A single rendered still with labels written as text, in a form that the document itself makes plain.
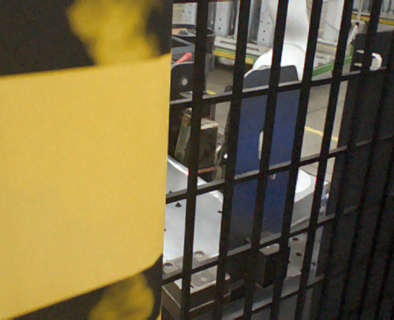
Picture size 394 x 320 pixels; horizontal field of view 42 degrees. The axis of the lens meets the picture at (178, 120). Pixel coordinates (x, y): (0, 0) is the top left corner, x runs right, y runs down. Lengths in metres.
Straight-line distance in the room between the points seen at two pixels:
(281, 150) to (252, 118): 0.09
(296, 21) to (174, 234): 0.73
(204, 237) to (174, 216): 0.08
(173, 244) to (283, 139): 0.28
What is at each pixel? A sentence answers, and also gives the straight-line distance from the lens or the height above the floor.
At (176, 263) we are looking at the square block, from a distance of 0.77.
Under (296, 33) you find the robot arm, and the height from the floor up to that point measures 1.25.
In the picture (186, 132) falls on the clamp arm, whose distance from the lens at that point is 1.21.
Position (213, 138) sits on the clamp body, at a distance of 1.24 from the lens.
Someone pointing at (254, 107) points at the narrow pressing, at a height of 1.29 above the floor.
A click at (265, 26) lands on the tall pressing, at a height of 0.53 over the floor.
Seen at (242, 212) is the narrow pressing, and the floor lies 1.12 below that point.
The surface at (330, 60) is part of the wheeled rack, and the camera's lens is 5.45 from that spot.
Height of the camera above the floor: 1.52
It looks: 21 degrees down
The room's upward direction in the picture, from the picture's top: 3 degrees clockwise
